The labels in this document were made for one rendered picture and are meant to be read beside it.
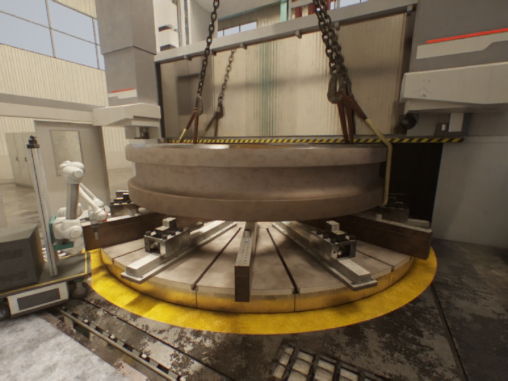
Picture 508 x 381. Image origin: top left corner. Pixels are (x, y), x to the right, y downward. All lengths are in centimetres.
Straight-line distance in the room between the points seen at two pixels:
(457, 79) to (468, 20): 84
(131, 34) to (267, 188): 500
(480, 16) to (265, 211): 333
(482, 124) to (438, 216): 189
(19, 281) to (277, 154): 303
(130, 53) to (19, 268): 490
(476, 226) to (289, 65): 478
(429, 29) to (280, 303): 374
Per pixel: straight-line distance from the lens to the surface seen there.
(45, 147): 685
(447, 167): 558
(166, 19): 834
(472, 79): 365
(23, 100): 666
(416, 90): 357
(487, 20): 426
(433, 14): 423
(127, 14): 701
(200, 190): 314
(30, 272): 354
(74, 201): 312
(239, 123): 633
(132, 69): 672
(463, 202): 573
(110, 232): 411
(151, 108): 661
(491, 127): 468
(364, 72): 558
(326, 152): 304
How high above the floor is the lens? 180
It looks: 11 degrees down
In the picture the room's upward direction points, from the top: straight up
